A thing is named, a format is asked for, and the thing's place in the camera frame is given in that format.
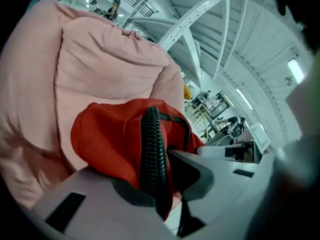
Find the white metal staircase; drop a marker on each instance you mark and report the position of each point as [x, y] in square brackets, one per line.
[200, 24]

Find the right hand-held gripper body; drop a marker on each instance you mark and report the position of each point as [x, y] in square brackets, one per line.
[215, 151]

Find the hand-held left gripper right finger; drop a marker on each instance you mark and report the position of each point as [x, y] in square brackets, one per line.
[225, 184]

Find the yellow object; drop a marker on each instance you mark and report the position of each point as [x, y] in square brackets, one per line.
[187, 92]

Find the red backpack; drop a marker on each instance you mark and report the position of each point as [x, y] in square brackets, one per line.
[107, 144]

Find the pink cushioned seat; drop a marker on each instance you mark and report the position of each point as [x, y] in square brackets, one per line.
[100, 64]

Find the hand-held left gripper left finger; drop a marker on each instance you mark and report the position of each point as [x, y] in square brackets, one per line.
[100, 209]

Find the white framed board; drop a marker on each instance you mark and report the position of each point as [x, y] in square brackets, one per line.
[260, 136]

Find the ceiling light panel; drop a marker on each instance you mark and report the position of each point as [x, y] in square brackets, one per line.
[244, 98]
[295, 70]

